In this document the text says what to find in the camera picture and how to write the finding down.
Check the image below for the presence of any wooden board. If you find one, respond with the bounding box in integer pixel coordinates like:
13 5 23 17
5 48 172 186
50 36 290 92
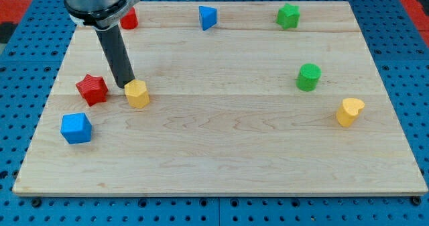
13 1 428 197

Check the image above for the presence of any red cylinder block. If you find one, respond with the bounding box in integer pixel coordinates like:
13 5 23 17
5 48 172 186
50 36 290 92
120 7 138 30

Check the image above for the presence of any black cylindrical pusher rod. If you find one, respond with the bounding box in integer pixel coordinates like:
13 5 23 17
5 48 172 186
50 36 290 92
96 25 135 89

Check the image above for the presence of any yellow heart block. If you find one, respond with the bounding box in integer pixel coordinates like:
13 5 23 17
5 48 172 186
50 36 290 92
336 98 365 127

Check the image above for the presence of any yellow hexagon block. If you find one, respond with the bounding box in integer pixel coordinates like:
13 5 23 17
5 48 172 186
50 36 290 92
124 79 150 109

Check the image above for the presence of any red star block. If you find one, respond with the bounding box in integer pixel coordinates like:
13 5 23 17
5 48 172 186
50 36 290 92
76 74 108 107

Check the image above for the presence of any green cylinder block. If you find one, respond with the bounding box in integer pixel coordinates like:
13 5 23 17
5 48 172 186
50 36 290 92
296 63 322 91

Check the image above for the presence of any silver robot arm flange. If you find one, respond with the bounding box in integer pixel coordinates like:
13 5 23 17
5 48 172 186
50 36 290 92
64 0 140 31

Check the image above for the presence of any blue triangle block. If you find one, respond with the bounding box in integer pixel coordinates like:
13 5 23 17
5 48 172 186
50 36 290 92
198 6 217 31

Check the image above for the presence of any blue cube block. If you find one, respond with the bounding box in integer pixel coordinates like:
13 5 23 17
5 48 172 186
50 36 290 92
60 113 92 144

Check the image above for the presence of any green star block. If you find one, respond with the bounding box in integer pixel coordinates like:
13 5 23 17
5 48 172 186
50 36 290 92
275 3 300 30

